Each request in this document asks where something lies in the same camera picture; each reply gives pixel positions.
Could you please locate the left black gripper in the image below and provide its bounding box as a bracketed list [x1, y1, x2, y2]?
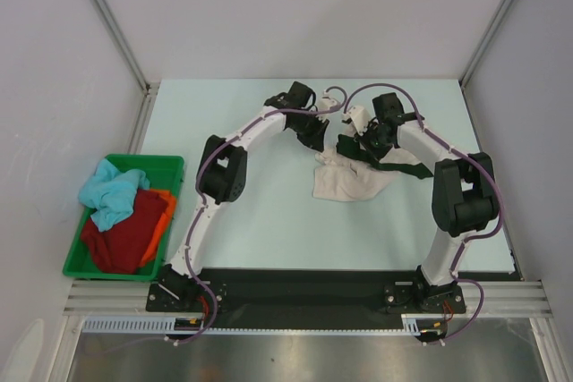
[289, 111, 329, 153]

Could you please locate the right aluminium corner post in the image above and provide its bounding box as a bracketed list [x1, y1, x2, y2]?
[458, 0, 517, 91]

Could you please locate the aluminium corner post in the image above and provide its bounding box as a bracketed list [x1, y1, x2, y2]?
[62, 0, 151, 92]
[458, 0, 517, 91]

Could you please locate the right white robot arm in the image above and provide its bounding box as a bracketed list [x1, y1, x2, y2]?
[366, 93, 500, 313]

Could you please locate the white and green t-shirt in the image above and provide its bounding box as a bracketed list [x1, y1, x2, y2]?
[312, 146, 432, 202]

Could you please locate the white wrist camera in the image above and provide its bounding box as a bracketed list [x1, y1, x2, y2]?
[316, 91, 343, 115]
[342, 106, 372, 136]

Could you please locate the orange t-shirt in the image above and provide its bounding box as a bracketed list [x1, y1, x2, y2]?
[139, 189, 177, 267]

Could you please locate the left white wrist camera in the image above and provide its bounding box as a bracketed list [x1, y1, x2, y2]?
[316, 91, 343, 115]

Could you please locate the light blue t-shirt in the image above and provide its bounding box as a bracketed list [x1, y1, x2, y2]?
[78, 158, 150, 233]

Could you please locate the grey slotted cable duct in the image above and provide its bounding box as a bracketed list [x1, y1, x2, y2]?
[82, 316, 440, 336]

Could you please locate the aluminium frame rail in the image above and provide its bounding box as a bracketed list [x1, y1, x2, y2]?
[63, 280, 552, 318]

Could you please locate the dark red t-shirt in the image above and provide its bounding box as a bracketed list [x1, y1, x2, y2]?
[80, 190, 167, 275]

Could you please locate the green plastic bin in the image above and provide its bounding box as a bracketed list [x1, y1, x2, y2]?
[63, 154, 184, 281]

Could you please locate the left aluminium corner post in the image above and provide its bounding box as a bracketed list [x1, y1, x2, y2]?
[62, 0, 151, 92]

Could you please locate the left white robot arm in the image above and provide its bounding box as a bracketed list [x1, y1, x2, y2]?
[157, 81, 346, 310]

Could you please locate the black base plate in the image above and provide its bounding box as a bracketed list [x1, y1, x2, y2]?
[146, 267, 523, 330]

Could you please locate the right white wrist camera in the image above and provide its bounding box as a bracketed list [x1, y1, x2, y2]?
[342, 106, 372, 136]

